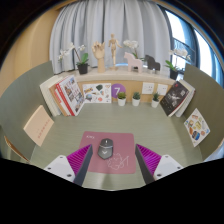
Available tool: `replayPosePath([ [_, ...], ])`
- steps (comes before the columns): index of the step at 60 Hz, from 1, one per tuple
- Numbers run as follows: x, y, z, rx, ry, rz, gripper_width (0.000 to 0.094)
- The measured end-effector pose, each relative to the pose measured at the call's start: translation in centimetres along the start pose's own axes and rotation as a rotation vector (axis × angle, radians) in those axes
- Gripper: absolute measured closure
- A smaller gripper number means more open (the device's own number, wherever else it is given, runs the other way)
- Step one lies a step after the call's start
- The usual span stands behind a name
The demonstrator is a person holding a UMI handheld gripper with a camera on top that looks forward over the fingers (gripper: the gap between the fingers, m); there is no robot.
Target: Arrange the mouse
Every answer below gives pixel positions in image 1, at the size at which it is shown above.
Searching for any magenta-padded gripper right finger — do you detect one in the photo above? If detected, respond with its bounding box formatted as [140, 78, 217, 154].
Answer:
[134, 143, 184, 185]

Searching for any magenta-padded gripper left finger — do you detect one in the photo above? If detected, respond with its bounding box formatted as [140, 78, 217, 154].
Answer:
[43, 143, 94, 187]

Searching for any dark grey computer mouse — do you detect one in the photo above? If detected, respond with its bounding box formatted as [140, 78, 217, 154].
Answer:
[97, 137, 114, 160]

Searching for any pink mouse pad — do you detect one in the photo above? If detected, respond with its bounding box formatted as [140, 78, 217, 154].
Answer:
[78, 130, 137, 175]

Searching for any peach card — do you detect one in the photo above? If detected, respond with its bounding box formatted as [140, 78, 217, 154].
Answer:
[23, 104, 55, 148]

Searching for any white sheet with colourful stickers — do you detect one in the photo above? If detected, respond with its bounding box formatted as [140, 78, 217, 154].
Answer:
[183, 107, 211, 148]

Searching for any wooden chair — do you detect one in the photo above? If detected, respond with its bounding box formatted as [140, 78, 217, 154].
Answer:
[3, 134, 31, 164]

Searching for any small plant in white pot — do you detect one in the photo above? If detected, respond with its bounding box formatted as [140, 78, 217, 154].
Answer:
[150, 92, 161, 109]
[116, 91, 128, 107]
[131, 91, 142, 107]

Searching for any black book with red spine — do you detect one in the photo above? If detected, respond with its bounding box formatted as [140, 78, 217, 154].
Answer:
[159, 80, 190, 117]

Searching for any brown book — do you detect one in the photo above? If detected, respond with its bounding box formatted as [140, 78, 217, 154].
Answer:
[48, 79, 69, 117]

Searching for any white books stack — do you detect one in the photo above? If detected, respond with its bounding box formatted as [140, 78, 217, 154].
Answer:
[174, 79, 197, 118]

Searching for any white book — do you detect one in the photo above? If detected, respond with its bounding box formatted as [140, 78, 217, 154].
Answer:
[39, 74, 64, 118]

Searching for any red-spined photo magazine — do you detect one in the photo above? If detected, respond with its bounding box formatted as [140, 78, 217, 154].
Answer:
[54, 74, 86, 117]

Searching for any green desk partition panel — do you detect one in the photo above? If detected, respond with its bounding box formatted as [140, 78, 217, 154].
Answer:
[183, 63, 224, 161]
[0, 60, 56, 158]

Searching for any white picture collage sheet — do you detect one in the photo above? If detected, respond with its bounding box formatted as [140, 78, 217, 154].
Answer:
[82, 82, 113, 104]

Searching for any white orchid in black pot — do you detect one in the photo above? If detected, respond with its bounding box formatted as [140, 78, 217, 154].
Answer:
[164, 48, 192, 81]
[122, 39, 143, 61]
[58, 42, 90, 75]

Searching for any purple round sign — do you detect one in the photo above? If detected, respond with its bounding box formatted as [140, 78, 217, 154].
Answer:
[110, 83, 127, 99]

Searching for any wooden ledge shelf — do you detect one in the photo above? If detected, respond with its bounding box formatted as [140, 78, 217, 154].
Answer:
[71, 68, 178, 88]

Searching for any black horse figurine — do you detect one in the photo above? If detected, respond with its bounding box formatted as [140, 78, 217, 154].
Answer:
[143, 54, 162, 73]

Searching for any pink horse figurine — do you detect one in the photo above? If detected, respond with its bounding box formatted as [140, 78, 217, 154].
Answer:
[123, 51, 144, 74]

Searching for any wooden hand model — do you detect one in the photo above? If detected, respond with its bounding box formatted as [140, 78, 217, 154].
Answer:
[91, 41, 106, 74]

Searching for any wooden artist mannequin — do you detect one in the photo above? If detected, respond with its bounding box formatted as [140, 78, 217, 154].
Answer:
[107, 33, 123, 71]

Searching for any window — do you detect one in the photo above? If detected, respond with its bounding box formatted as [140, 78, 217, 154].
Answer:
[164, 9, 221, 84]

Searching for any light grey curtain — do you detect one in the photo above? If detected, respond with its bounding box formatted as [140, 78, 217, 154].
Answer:
[49, 0, 173, 75]

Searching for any white wall socket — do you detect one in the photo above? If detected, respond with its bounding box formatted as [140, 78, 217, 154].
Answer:
[156, 83, 169, 97]
[141, 81, 155, 95]

